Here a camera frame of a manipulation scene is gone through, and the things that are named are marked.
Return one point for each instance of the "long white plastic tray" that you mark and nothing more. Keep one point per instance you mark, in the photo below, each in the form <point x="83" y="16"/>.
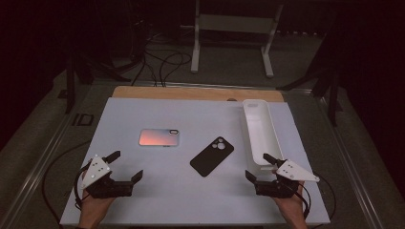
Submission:
<point x="261" y="133"/>

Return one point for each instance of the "dark round table grommet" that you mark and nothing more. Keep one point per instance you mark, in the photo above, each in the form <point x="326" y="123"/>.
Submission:
<point x="231" y="99"/>

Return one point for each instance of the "wooden board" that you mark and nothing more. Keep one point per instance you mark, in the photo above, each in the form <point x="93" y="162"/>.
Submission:
<point x="191" y="93"/>

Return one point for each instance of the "metal floor rail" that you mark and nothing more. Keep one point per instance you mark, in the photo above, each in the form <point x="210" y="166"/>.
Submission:
<point x="350" y="171"/>
<point x="41" y="165"/>

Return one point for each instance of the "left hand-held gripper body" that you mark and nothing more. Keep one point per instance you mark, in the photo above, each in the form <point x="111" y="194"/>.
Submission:
<point x="95" y="171"/>

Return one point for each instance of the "white metal stand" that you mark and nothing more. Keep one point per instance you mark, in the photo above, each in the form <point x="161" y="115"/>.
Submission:
<point x="234" y="24"/>

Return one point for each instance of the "person's right hand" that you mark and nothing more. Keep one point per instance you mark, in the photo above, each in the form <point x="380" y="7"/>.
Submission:
<point x="293" y="208"/>

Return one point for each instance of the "black rectangular floor frame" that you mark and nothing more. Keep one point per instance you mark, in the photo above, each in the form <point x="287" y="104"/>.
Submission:
<point x="82" y="120"/>

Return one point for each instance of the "person's left hand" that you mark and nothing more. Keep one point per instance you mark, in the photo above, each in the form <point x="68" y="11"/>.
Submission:
<point x="94" y="208"/>

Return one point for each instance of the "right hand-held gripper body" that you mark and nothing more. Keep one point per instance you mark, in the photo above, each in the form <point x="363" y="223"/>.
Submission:
<point x="294" y="171"/>

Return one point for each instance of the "black stand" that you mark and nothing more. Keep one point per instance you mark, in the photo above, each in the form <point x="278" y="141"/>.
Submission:
<point x="71" y="82"/>
<point x="332" y="95"/>

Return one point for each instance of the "black phone case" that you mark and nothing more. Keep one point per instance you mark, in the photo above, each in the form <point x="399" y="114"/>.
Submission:
<point x="210" y="157"/>

